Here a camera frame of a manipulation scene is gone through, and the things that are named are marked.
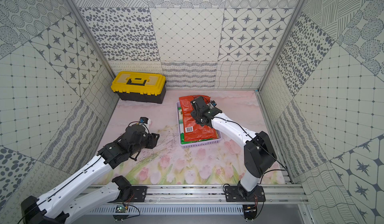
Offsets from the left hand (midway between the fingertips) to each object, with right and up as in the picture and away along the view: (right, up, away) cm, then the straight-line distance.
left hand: (155, 132), depth 76 cm
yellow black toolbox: (-18, +26, +25) cm, 40 cm away
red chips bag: (+19, -1, +12) cm, 22 cm away
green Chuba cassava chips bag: (+13, -7, +9) cm, 18 cm away
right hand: (+21, +8, +11) cm, 25 cm away
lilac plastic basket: (+21, -10, +11) cm, 25 cm away
